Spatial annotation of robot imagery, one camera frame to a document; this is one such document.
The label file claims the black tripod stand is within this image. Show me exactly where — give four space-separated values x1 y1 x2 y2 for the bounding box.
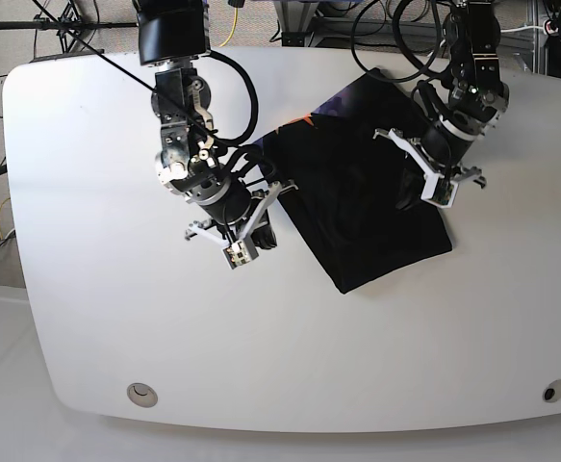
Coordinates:
0 1 138 56

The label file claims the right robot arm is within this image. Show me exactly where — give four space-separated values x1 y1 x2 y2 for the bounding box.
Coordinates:
134 1 277 250

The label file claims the empty silver grommet hole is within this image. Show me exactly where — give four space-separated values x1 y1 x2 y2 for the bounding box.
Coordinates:
126 383 158 408

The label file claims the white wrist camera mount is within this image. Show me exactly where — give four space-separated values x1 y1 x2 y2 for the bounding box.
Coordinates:
373 128 487 209
185 179 297 269

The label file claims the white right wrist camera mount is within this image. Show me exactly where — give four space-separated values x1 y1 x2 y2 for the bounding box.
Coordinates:
185 179 297 269

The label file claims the grommet hole with dark plug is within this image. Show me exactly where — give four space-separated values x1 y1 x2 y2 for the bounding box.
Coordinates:
542 379 561 403

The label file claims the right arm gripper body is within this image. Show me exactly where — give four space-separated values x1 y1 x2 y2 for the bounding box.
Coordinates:
192 176 278 250

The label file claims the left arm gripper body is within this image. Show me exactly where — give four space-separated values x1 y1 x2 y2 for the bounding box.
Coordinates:
420 93 509 168

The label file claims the yellow cable on floor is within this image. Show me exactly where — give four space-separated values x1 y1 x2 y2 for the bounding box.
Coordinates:
219 0 246 48

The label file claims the black T-shirt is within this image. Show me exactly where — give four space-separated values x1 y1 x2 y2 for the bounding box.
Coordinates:
257 75 452 294

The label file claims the grey metal frame base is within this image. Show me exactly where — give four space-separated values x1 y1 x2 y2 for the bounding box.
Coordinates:
272 0 449 48

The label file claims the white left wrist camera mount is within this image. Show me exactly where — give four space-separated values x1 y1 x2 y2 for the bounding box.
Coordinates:
373 128 487 209

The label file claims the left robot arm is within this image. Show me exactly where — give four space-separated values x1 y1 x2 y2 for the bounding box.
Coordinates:
388 1 509 210

